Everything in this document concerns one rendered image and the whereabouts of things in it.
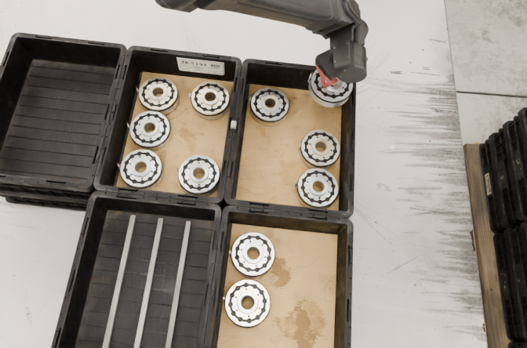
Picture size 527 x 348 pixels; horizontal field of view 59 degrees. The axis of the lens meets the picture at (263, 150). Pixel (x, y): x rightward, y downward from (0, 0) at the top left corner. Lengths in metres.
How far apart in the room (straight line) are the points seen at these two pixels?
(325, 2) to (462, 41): 1.88
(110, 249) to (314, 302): 0.50
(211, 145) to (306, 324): 0.50
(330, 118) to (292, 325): 0.54
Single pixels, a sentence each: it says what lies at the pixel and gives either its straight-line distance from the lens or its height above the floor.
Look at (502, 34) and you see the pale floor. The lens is 2.84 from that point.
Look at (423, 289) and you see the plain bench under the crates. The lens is 1.35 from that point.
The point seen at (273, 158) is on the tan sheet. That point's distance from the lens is 1.21.
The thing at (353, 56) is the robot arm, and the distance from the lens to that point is 0.92.
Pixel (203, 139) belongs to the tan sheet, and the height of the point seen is 0.83.
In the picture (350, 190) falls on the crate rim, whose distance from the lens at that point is 1.12.
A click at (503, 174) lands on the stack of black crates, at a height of 0.30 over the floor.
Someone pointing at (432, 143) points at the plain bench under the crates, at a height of 0.70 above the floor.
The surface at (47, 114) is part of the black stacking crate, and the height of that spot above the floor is 0.83.
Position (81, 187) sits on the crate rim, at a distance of 1.13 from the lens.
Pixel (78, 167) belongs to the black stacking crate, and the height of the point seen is 0.83.
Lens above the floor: 1.95
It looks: 67 degrees down
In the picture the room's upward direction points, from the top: 8 degrees clockwise
